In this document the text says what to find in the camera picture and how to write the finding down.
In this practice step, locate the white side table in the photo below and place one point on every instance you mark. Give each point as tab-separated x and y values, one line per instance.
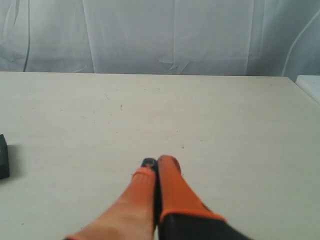
310	84

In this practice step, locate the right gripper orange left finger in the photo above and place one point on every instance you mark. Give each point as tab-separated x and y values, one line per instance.
132	215

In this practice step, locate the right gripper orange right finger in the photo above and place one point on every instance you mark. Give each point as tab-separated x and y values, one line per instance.
183	215

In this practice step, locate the small black box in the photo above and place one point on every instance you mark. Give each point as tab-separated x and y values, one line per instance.
4	158

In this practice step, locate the white backdrop cloth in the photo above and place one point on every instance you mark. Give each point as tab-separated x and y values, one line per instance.
191	37

